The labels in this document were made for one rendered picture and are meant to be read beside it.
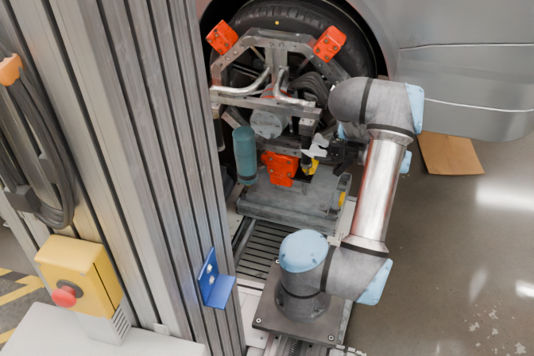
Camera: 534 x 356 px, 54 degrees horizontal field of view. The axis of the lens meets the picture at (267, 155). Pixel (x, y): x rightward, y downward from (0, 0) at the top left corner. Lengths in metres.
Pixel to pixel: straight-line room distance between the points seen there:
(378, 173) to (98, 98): 0.82
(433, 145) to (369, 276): 2.00
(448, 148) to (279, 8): 1.59
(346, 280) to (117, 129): 0.78
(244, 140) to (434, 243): 1.13
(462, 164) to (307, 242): 1.92
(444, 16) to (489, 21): 0.14
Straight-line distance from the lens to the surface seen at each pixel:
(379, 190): 1.25
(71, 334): 1.01
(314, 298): 1.36
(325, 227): 2.46
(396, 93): 1.28
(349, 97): 1.28
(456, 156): 3.13
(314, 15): 1.91
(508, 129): 2.06
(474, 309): 2.51
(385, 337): 2.35
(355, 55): 1.92
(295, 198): 2.48
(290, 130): 2.22
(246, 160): 2.09
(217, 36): 1.94
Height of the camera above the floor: 2.05
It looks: 43 degrees down
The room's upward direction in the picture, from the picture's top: 3 degrees counter-clockwise
